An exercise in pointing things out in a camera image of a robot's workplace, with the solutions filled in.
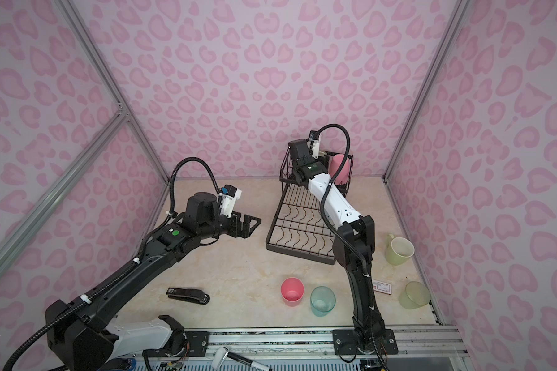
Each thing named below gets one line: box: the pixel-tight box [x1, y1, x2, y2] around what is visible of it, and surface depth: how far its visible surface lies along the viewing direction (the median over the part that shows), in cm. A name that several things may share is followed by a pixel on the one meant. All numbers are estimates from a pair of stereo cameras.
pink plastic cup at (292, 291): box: [280, 276, 305, 307], surface depth 78 cm
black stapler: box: [166, 287, 211, 305], surface depth 83 cm
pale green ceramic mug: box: [385, 233, 416, 266], surface depth 87 cm
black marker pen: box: [211, 346, 273, 371], surface depth 70 cm
